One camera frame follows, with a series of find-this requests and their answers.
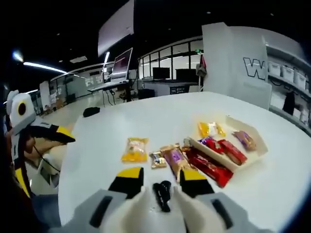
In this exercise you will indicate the black monitor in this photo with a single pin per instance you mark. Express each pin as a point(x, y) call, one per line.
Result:
point(185, 74)
point(161, 73)

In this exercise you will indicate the person's left hand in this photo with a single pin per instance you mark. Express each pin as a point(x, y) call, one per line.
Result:
point(30, 146)

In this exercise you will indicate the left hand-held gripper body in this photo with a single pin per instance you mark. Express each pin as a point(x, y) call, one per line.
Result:
point(17, 121)

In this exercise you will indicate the black low cabinet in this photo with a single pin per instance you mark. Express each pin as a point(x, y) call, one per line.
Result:
point(146, 94)

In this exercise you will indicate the monitor with purple screen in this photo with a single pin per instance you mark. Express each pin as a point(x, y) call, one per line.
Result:
point(121, 64)

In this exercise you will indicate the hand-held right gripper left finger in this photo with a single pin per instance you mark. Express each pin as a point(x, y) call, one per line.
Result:
point(81, 217)

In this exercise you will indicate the white food tongs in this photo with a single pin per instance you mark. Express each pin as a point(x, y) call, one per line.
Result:
point(131, 214)

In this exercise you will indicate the dark grey counter desk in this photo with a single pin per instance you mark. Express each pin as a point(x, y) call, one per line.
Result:
point(170, 88)

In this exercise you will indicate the white partition with lettering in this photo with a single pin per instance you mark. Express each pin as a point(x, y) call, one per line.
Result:
point(223, 60)

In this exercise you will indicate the small red food candy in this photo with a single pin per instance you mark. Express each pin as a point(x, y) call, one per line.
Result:
point(215, 146)

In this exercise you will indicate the ceiling light strip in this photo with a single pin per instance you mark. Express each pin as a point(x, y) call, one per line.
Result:
point(43, 67)

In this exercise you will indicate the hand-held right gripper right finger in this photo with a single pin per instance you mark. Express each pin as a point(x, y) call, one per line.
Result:
point(240, 219)

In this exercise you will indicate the small black pouch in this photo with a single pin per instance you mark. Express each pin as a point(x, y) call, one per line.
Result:
point(91, 111)

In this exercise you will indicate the lidded white storage bin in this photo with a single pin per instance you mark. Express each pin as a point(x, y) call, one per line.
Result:
point(300, 77)
point(275, 69)
point(288, 72)

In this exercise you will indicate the white upright lamp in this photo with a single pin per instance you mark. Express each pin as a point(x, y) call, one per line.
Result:
point(106, 65)

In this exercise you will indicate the yellow snack food packet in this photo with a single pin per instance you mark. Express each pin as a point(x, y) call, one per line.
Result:
point(211, 128)
point(134, 151)

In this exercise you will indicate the grey metal shelving rack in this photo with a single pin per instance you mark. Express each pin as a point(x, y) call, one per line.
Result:
point(289, 82)

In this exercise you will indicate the black framed glass partition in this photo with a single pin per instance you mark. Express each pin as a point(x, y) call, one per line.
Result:
point(170, 55)

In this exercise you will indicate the white frosted panel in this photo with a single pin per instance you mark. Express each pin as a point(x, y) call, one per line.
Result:
point(257, 95)

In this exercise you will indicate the white standing desk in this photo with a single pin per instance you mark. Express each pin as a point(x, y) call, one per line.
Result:
point(107, 86)

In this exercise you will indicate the hanging grey red bag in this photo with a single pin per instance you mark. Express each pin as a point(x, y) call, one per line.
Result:
point(201, 65)

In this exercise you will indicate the beige paper food container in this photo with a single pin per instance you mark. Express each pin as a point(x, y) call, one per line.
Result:
point(252, 131)

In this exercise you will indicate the small purple food candy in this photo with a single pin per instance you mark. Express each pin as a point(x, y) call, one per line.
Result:
point(205, 141)

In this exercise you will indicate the large hanging display screen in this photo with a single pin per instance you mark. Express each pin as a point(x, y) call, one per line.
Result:
point(116, 26)

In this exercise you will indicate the black bag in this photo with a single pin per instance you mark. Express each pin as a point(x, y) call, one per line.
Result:
point(289, 103)

